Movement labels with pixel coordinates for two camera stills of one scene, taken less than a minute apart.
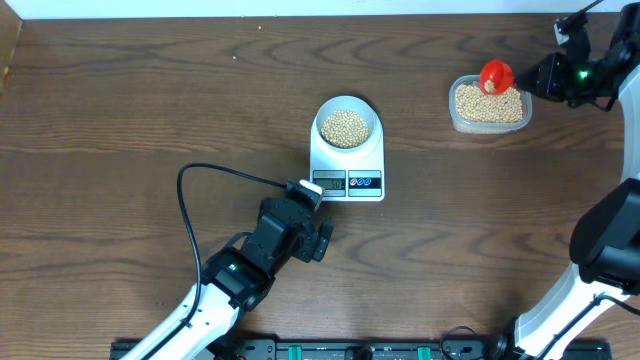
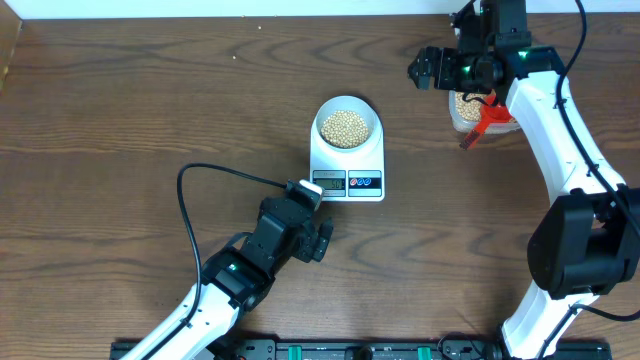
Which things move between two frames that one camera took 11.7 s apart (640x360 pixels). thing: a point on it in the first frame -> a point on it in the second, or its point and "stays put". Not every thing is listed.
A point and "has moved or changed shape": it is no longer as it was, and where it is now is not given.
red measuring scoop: (496, 75) has moved or changed shape
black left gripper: (311, 240) stays put
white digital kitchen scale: (347, 151) stays put
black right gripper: (550, 82) -> (445, 57)
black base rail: (371, 349) stays put
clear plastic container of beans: (474, 111) stays put
